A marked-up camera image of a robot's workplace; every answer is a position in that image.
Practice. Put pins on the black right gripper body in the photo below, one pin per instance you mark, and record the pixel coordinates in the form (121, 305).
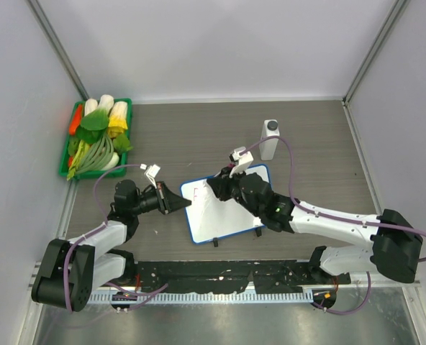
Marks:
(236, 192)

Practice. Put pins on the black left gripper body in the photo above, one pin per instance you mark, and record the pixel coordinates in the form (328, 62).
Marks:
(160, 198)

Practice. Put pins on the blue-framed whiteboard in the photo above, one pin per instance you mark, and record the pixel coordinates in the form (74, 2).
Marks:
(209, 219)

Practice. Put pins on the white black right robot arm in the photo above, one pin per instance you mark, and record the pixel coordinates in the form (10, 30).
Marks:
(385, 244)

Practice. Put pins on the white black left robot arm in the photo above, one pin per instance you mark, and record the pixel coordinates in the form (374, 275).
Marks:
(72, 269)

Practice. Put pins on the green plastic vegetable tray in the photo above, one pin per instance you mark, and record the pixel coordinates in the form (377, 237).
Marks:
(90, 130)

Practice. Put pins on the white bottle black cap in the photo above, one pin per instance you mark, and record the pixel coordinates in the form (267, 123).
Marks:
(267, 148)

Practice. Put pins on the green toy bean bundle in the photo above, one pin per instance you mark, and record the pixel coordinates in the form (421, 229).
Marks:
(100, 156)

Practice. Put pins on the yellow white toy napa cabbage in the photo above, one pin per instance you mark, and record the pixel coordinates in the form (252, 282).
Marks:
(117, 119)

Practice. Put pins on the yellow green toy stalks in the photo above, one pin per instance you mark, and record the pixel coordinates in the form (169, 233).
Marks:
(82, 149)

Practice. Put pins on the white green toy cabbage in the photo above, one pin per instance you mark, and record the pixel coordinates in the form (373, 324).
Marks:
(106, 103)

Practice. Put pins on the orange toy carrot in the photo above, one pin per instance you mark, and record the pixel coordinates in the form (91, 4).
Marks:
(76, 120)

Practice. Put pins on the white toy bok choy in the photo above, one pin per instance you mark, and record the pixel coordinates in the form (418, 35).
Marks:
(90, 105)

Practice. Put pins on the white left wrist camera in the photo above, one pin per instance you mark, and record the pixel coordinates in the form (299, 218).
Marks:
(150, 172)

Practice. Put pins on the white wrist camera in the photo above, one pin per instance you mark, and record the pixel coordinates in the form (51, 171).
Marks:
(241, 158)
(150, 172)

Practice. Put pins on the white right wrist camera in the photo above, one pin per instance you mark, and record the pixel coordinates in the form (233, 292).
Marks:
(241, 158)

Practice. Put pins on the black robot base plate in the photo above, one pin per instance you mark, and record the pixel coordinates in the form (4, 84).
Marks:
(227, 277)

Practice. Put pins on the white slotted cable duct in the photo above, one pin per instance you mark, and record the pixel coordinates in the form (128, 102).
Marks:
(111, 296)

